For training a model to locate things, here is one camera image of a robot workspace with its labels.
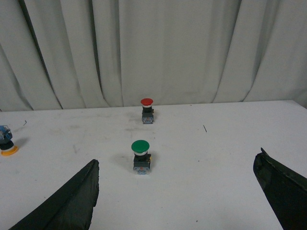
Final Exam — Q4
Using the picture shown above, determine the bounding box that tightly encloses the green mushroom push button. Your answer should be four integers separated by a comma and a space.
131, 140, 151, 175

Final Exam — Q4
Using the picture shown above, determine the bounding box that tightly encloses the red mushroom push button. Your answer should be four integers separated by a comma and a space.
141, 98, 154, 124

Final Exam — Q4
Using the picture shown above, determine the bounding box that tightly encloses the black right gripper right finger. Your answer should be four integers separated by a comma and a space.
253, 149, 307, 230

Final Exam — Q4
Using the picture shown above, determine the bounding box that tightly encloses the white curtain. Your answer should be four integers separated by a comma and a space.
0, 0, 307, 111

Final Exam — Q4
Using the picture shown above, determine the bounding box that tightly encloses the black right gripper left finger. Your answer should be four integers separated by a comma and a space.
11, 159, 99, 230

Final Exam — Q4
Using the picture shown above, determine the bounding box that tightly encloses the yellow mushroom push button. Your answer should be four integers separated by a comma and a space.
0, 125, 19, 157

